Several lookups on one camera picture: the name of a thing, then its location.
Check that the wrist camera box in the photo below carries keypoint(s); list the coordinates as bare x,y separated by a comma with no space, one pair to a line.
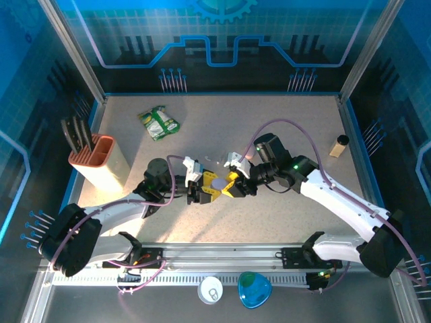
192,168
237,165

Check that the black capped spice bottle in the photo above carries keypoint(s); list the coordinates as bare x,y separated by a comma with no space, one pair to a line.
338,148

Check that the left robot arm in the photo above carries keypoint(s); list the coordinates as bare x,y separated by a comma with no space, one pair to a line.
74,242

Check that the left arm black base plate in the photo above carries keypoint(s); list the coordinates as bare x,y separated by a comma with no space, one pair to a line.
151,259

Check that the black controller box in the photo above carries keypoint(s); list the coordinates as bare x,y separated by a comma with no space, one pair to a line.
318,282

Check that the green snack bag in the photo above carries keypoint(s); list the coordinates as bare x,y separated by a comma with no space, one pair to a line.
158,122

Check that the blue triangular plastic container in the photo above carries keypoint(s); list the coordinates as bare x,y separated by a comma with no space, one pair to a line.
254,290

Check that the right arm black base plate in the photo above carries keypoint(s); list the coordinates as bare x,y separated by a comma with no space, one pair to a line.
293,259

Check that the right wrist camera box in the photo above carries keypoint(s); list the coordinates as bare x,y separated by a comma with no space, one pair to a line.
237,165

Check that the white pull-tab can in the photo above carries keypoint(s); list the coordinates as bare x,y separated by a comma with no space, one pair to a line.
210,290

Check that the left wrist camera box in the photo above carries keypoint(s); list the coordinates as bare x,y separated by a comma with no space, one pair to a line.
192,168

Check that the aluminium frame post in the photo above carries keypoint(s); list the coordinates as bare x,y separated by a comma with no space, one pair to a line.
74,50
370,50

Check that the orange beige knife block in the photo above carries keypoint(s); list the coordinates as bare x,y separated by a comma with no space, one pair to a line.
101,165

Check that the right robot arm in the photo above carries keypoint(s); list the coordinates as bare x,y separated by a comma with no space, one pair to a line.
347,205

